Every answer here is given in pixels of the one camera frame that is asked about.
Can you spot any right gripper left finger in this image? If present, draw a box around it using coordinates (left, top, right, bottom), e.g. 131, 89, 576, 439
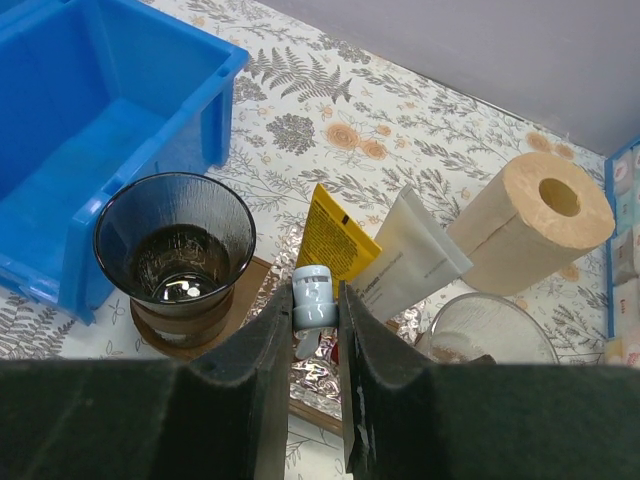
1, 285, 293, 479

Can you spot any oval wooden tray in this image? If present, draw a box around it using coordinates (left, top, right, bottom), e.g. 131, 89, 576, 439
130, 257, 401, 436

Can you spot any light blue toothbrush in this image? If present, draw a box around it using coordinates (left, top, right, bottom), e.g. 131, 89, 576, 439
292, 265, 338, 360

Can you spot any clear glass cup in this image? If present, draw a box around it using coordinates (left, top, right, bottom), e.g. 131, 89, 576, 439
416, 292, 559, 365

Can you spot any clear acrylic holder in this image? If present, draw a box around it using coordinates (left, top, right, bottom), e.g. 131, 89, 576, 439
246, 224, 428, 421

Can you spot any yellow toothpaste tube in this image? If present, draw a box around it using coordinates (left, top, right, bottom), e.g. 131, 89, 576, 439
296, 183, 382, 288

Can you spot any white toothpaste tube black cap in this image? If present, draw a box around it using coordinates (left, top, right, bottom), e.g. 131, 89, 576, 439
351, 185, 472, 323

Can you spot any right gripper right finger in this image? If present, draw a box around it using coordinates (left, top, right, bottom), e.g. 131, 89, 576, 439
338, 284, 639, 479

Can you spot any brown toilet paper roll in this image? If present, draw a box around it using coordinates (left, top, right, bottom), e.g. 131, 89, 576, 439
447, 152, 615, 296

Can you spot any blue double bin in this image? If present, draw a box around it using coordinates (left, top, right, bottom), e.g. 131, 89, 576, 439
1, 1, 249, 323

